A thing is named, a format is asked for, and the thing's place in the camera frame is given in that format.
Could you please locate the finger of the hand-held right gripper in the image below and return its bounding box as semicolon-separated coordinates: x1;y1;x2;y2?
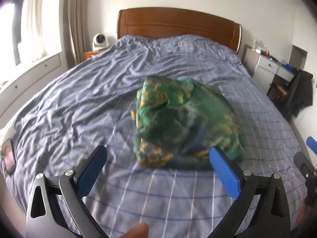
293;152;317;179
306;136;317;155

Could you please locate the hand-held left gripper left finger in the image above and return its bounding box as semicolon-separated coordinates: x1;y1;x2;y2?
25;144;108;238

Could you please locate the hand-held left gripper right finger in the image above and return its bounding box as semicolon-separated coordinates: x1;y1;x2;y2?
209;146;291;238

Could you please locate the green printed padded jacket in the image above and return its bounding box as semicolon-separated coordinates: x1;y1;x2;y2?
131;75;245;171

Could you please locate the person's left hand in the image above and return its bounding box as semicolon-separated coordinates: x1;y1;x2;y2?
116;223;149;238

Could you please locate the black coat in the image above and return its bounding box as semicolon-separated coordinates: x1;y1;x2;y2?
281;69;314;119

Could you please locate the wooden chair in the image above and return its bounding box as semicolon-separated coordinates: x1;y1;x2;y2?
269;82;290;102

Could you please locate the bed with blue checked sheet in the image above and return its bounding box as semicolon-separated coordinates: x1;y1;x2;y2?
0;34;305;238

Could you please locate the black smartphone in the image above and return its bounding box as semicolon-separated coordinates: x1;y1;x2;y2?
1;139;16;174

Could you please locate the white desk with drawers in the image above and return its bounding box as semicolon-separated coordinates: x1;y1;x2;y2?
244;44;298;95

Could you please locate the white window sill cabinet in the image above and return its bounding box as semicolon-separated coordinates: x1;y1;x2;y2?
0;53;62;129

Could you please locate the wooden nightstand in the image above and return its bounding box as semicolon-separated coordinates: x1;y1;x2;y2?
83;50;104;60

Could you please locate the small white fan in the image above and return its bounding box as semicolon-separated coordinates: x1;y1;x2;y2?
92;33;109;51

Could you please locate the brown curtain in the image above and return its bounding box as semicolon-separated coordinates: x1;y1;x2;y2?
62;0;88;67

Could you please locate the white sheer curtain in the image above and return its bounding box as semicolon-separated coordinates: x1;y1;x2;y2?
21;0;47;62

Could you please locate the wooden bed headboard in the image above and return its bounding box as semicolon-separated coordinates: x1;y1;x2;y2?
117;7;242;54

